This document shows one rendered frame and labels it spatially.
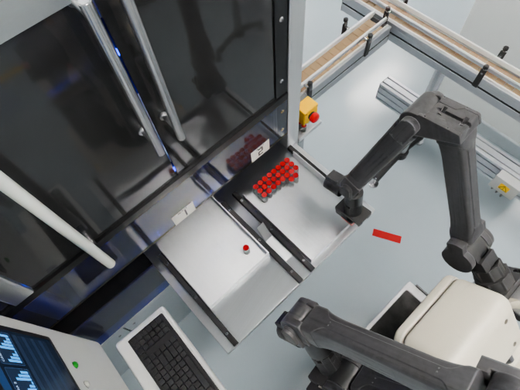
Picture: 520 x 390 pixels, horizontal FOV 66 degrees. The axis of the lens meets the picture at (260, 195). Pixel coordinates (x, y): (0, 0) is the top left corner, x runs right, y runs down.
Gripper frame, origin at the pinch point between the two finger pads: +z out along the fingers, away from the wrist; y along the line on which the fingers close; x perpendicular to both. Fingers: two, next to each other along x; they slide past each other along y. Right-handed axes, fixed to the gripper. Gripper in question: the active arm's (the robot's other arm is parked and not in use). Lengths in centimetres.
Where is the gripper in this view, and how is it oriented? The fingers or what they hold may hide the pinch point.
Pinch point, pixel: (352, 223)
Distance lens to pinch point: 141.1
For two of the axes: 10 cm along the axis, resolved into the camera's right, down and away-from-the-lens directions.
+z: 1.7, 5.5, 8.2
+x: -7.2, 6.3, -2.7
